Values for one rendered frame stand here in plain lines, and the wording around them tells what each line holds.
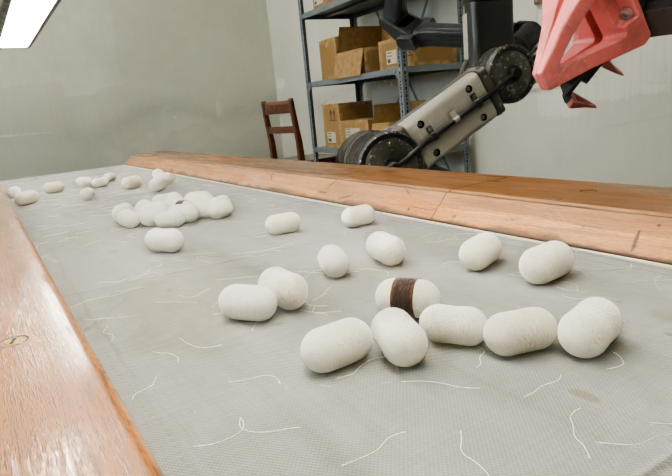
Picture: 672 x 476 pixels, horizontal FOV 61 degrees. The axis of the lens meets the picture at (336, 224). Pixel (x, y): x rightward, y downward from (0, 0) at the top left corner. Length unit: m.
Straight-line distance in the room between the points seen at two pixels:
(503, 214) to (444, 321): 0.22
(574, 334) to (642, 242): 0.16
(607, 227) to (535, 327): 0.18
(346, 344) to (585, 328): 0.09
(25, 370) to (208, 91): 5.12
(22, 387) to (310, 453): 0.10
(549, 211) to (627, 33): 0.13
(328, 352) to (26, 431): 0.11
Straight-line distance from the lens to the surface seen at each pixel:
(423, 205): 0.53
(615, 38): 0.42
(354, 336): 0.24
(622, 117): 2.67
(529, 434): 0.21
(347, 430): 0.21
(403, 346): 0.24
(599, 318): 0.25
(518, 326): 0.25
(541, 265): 0.33
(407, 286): 0.29
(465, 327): 0.25
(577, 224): 0.43
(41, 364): 0.25
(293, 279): 0.31
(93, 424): 0.19
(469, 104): 1.07
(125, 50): 5.21
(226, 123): 5.36
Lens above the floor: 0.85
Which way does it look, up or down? 12 degrees down
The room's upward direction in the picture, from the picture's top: 5 degrees counter-clockwise
